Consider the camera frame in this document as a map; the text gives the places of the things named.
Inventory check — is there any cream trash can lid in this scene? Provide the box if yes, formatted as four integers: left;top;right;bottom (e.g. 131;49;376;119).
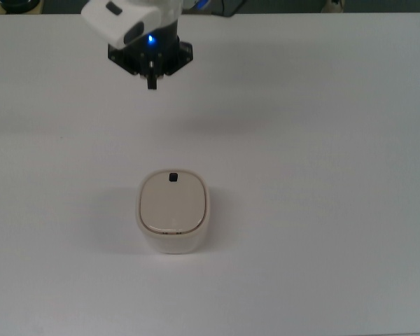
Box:
139;170;208;235

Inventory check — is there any small white trash can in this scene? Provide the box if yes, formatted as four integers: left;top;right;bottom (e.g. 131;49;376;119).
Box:
136;169;211;255

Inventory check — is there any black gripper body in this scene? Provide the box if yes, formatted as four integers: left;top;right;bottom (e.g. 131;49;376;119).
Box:
124;20;181;59

